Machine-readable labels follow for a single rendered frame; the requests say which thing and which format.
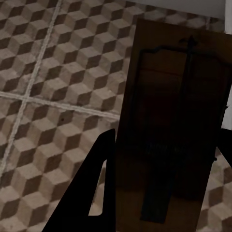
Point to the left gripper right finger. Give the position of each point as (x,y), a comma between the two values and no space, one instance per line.
(225,144)

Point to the mousetrap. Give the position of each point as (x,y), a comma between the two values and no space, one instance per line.
(176,93)

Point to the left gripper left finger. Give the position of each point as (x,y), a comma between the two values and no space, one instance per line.
(72,212)

